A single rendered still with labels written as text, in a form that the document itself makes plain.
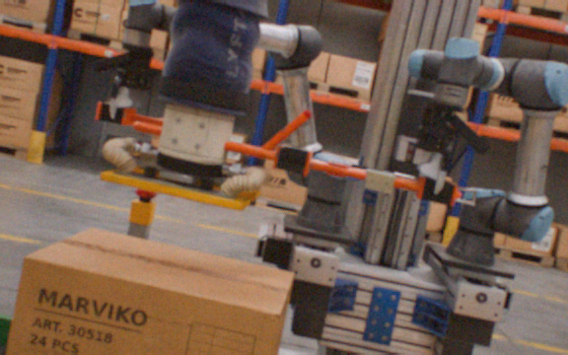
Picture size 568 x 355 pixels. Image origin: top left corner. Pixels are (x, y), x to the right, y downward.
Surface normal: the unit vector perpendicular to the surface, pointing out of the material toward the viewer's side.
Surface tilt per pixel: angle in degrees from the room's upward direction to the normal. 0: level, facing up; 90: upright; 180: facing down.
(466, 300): 90
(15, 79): 91
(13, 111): 93
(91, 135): 90
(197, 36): 74
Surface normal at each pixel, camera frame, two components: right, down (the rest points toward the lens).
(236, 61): 0.77, -0.06
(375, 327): -0.01, 0.11
